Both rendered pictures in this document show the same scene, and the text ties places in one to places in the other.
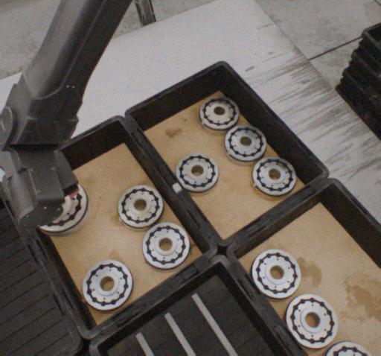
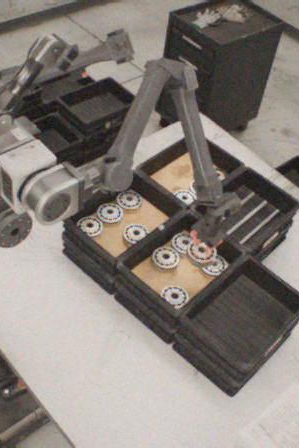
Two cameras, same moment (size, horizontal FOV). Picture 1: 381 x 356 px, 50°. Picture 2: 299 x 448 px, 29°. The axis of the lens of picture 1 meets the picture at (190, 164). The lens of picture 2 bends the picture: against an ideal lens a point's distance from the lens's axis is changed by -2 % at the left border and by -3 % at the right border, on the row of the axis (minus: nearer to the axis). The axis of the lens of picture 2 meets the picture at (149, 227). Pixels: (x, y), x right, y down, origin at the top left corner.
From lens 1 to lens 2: 1.86 m
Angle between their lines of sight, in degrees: 57
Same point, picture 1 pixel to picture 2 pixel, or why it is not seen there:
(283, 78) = not seen: hidden behind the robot
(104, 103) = (63, 326)
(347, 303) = (186, 178)
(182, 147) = (116, 247)
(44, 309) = (233, 296)
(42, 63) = (207, 164)
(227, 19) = not seen: outside the picture
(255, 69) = not seen: hidden behind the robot
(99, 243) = (190, 279)
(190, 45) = not seen: outside the picture
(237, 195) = (142, 219)
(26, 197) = (234, 199)
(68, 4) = (200, 141)
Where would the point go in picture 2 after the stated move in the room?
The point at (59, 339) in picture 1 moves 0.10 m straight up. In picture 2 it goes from (243, 285) to (250, 269)
